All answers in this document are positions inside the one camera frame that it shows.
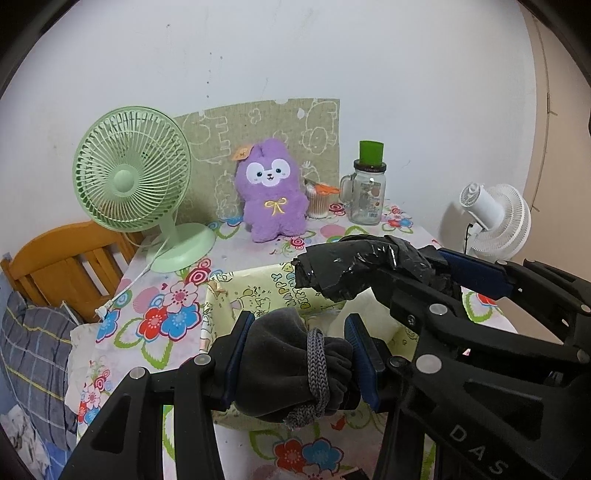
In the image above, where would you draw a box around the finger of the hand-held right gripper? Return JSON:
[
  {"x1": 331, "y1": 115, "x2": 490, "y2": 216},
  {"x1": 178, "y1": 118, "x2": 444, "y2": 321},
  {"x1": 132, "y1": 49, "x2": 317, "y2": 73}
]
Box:
[
  {"x1": 436, "y1": 248, "x2": 591, "y2": 320},
  {"x1": 376, "y1": 276, "x2": 591, "y2": 370}
]

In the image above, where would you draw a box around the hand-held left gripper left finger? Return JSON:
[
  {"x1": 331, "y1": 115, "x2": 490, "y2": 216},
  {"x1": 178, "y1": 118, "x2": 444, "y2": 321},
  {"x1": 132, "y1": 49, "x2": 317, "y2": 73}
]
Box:
[{"x1": 58, "y1": 311, "x2": 257, "y2": 480}]

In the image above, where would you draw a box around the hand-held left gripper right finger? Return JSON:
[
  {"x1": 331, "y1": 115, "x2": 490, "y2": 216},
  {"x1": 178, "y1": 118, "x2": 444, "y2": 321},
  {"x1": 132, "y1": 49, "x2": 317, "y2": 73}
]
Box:
[{"x1": 344, "y1": 314, "x2": 591, "y2": 480}]

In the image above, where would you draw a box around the dark grey fleece cloth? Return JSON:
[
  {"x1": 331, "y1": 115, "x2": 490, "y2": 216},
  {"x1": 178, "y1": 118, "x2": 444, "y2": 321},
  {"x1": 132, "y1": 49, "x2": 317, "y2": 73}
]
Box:
[{"x1": 228, "y1": 307, "x2": 361, "y2": 428}]

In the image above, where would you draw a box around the yellow printed fabric box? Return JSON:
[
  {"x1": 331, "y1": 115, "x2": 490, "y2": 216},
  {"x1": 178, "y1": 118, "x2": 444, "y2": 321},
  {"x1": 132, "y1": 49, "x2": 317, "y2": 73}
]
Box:
[{"x1": 199, "y1": 261, "x2": 416, "y2": 431}]

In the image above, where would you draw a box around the black plastic bag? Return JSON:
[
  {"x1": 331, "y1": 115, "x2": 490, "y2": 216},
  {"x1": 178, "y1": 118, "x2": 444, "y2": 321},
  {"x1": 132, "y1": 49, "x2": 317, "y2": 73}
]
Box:
[{"x1": 292, "y1": 234, "x2": 455, "y2": 303}]

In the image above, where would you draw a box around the white fan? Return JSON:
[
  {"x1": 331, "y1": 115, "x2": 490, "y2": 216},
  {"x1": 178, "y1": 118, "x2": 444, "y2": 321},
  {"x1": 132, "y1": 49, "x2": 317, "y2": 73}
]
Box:
[{"x1": 459, "y1": 182, "x2": 532, "y2": 261}]

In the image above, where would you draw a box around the floral tablecloth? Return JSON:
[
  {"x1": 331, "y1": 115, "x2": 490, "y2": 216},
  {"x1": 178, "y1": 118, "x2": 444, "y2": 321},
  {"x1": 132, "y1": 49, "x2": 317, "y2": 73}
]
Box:
[{"x1": 65, "y1": 203, "x2": 518, "y2": 480}]

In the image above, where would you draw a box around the glass mug jar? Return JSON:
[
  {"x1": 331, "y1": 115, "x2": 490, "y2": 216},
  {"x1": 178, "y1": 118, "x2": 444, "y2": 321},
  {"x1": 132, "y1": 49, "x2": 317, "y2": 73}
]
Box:
[{"x1": 340, "y1": 159, "x2": 386, "y2": 226}]

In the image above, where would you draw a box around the purple plush bunny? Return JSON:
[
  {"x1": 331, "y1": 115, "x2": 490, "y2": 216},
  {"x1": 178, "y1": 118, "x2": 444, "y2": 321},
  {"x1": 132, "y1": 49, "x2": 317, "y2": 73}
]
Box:
[{"x1": 233, "y1": 138, "x2": 309, "y2": 244}]

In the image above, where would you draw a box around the cotton swab container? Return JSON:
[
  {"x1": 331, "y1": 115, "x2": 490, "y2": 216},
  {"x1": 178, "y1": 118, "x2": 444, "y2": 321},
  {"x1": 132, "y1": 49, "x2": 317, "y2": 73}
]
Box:
[{"x1": 305, "y1": 182, "x2": 329, "y2": 219}]

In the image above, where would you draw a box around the green plastic cup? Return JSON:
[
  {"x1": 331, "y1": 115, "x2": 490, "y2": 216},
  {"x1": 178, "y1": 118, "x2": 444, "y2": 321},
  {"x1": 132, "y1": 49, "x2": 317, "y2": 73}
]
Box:
[{"x1": 359, "y1": 140, "x2": 385, "y2": 165}]

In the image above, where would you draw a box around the grey plaid pillow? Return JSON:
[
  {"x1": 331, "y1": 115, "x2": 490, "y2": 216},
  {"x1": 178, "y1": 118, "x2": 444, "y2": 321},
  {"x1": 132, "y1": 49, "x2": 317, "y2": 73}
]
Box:
[{"x1": 0, "y1": 291, "x2": 79, "y2": 448}]

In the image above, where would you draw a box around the green desk fan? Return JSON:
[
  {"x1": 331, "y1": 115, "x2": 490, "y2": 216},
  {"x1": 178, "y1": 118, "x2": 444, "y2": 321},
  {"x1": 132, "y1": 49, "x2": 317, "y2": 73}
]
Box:
[{"x1": 72, "y1": 107, "x2": 217, "y2": 273}]

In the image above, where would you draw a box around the blue white printed bedding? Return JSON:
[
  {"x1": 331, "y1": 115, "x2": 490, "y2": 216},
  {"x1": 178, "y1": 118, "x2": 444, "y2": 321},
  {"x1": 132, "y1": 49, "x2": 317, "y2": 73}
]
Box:
[{"x1": 0, "y1": 401, "x2": 70, "y2": 480}]

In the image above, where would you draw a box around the white power cable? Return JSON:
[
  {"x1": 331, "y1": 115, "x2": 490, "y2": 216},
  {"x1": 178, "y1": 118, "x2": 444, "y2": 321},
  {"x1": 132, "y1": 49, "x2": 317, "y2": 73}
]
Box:
[{"x1": 95, "y1": 235, "x2": 162, "y2": 321}]

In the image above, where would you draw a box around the green printed wall panel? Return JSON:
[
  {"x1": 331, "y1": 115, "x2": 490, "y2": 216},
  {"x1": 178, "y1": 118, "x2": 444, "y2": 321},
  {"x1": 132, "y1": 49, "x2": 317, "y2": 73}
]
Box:
[{"x1": 173, "y1": 98, "x2": 341, "y2": 223}]

